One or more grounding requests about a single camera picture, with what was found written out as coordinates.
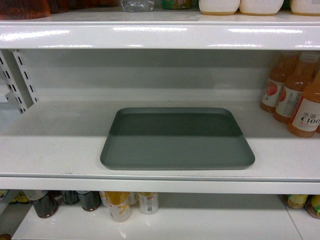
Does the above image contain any grey rectangular serving tray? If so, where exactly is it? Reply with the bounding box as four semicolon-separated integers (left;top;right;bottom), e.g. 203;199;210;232
100;107;255;170

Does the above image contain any white labelled drink bottle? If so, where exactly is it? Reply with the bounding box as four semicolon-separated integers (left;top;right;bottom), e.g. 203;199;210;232
137;192;159;215

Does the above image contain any yellow white drink bottle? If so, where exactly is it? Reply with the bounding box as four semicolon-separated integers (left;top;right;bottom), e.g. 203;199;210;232
105;191;131;223

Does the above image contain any dark drink bottle right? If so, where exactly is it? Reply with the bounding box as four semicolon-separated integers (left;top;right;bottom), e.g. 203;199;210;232
76;190;101;212

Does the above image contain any dark drink bottle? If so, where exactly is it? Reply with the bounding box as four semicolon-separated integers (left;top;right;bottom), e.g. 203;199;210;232
23;189;58;219
76;190;101;212

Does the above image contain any white metal store shelving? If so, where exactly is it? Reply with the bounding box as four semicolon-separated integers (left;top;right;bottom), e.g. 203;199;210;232
0;7;320;240

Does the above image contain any orange juice bottle rear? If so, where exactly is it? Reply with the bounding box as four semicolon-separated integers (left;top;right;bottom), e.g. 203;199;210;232
260;50;301;113

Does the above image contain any orange juice bottle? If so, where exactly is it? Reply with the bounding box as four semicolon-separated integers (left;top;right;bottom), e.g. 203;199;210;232
273;51;320;124
287;70;320;138
260;50;301;113

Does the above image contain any white jug left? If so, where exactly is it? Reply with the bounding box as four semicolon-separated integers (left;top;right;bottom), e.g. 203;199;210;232
198;0;241;16

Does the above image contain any white jug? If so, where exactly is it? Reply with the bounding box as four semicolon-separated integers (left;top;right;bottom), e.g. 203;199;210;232
198;0;241;16
239;0;284;16

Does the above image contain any dark drink bottle left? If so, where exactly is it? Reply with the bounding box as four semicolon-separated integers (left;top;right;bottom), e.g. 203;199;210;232
23;189;58;219

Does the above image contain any orange juice bottle front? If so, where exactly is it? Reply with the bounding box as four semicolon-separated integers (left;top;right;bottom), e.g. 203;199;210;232
287;70;320;138

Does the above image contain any white jug middle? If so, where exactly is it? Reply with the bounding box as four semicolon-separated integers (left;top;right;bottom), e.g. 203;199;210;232
239;0;284;16

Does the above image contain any orange juice bottle middle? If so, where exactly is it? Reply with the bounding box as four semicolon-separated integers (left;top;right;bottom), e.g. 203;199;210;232
273;51;320;124

